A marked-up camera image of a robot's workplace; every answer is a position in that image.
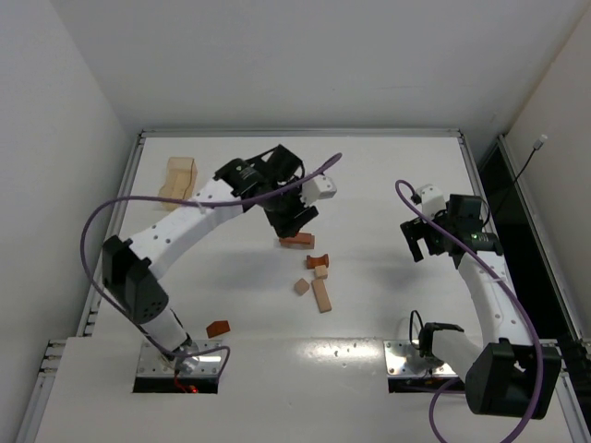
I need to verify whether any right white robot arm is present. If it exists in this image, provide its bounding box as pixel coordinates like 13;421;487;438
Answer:
401;185;561;420

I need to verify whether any dark red arch block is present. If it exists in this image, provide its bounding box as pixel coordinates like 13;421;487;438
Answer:
306;254;330;269

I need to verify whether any purple cable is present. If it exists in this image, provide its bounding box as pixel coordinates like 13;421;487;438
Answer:
80;152;344;370
394;179;546;442

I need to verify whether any metal base plate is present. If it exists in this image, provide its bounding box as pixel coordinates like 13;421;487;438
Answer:
136;340;223;378
383;340;456;380

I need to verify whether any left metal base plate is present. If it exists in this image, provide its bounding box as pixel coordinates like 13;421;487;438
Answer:
136;340;223;378

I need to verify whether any wrist white camera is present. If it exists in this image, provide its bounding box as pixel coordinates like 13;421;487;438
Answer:
411;184;447;220
300;174;337;206

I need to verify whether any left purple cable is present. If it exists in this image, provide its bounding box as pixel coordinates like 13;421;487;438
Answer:
80;152;344;370

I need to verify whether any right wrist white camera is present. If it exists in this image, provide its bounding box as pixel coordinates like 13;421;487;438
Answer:
411;184;447;220

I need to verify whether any black wall cable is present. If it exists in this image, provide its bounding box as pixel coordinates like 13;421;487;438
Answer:
484;134;549;227

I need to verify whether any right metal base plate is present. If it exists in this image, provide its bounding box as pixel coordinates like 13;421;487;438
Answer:
383;340;456;380

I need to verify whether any light long plank block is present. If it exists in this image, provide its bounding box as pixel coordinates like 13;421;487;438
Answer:
311;279;332;313

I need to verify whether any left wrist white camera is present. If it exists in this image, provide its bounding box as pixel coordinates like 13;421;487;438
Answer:
300;174;337;206

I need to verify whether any reddish long plank block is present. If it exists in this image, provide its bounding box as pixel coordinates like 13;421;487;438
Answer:
279;232;312;249

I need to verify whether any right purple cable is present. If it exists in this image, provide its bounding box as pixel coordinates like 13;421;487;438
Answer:
394;179;546;442

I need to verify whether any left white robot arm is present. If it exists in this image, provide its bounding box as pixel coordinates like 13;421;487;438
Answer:
103;145;336;359

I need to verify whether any red triangular roof block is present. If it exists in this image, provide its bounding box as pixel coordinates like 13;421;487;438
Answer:
206;320;231;339

